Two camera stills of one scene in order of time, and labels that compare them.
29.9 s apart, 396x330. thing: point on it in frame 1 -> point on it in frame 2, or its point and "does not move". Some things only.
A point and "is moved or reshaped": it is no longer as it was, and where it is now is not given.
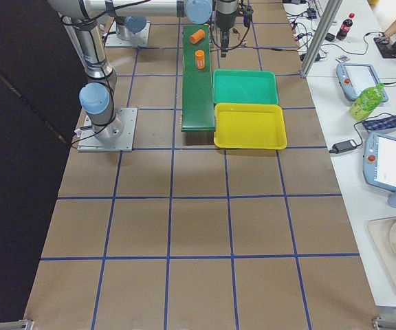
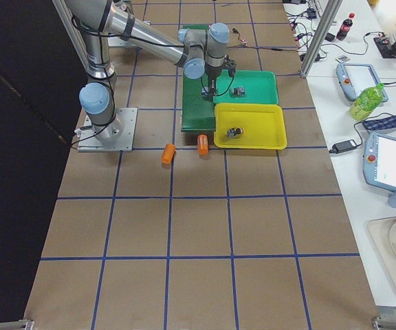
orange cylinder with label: [200, 59] is moved or reshaped
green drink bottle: [368, 100] does not move
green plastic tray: [245, 86] does not move
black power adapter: [343, 146] does not move
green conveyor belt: [197, 103] does not move
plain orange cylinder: [196, 36] is moved or reshaped
